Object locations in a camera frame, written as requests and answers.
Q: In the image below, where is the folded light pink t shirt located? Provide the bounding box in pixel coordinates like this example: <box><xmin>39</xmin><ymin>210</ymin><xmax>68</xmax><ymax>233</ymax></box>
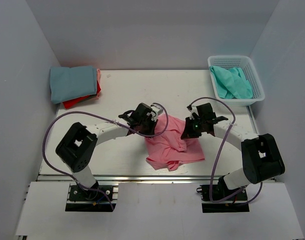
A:
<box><xmin>96</xmin><ymin>68</ymin><xmax>101</xmax><ymax>83</ymax></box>

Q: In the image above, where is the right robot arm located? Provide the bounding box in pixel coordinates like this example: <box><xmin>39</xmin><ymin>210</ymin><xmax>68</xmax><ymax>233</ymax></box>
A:
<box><xmin>181</xmin><ymin>103</ymin><xmax>286</xmax><ymax>203</ymax></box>

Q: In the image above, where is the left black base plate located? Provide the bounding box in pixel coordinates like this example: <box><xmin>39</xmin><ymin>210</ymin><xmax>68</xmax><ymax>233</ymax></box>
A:
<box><xmin>65</xmin><ymin>184</ymin><xmax>117</xmax><ymax>213</ymax></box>

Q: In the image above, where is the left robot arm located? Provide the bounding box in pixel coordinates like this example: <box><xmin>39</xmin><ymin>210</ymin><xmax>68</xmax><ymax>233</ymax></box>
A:
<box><xmin>55</xmin><ymin>103</ymin><xmax>163</xmax><ymax>191</ymax></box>

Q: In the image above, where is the aluminium table rail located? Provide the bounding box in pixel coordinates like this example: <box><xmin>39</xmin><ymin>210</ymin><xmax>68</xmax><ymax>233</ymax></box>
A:
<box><xmin>37</xmin><ymin>174</ymin><xmax>211</xmax><ymax>183</ymax></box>

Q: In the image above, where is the folded red t shirt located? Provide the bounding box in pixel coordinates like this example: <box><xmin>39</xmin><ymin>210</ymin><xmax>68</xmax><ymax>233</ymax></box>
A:
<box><xmin>62</xmin><ymin>81</ymin><xmax>101</xmax><ymax>109</ymax></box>

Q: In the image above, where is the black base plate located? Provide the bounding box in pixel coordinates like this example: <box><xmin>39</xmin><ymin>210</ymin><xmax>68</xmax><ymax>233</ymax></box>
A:
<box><xmin>65</xmin><ymin>184</ymin><xmax>117</xmax><ymax>213</ymax></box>
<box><xmin>196</xmin><ymin>184</ymin><xmax>250</xmax><ymax>214</ymax></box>

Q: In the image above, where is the teal t shirt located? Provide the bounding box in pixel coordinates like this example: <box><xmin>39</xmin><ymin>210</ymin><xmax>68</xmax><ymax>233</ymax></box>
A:
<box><xmin>209</xmin><ymin>65</ymin><xmax>254</xmax><ymax>100</ymax></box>

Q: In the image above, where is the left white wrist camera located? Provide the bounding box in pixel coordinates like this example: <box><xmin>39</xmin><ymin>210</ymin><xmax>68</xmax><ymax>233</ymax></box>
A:
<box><xmin>150</xmin><ymin>104</ymin><xmax>164</xmax><ymax>119</ymax></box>

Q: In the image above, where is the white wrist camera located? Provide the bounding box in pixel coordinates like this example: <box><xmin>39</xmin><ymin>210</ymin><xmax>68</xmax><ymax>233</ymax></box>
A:
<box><xmin>187</xmin><ymin>105</ymin><xmax>199</xmax><ymax>120</ymax></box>
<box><xmin>150</xmin><ymin>104</ymin><xmax>164</xmax><ymax>119</ymax></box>

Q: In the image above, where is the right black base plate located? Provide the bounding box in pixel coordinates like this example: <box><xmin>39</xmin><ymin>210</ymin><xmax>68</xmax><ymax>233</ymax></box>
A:
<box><xmin>196</xmin><ymin>184</ymin><xmax>250</xmax><ymax>214</ymax></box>

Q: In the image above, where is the folded blue-grey t shirt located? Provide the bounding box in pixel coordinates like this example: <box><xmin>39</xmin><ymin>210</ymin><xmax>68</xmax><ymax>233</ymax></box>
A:
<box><xmin>49</xmin><ymin>65</ymin><xmax>98</xmax><ymax>104</ymax></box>

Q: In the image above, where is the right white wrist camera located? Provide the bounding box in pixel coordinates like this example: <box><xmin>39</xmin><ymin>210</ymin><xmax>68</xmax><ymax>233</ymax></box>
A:
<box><xmin>187</xmin><ymin>105</ymin><xmax>199</xmax><ymax>120</ymax></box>

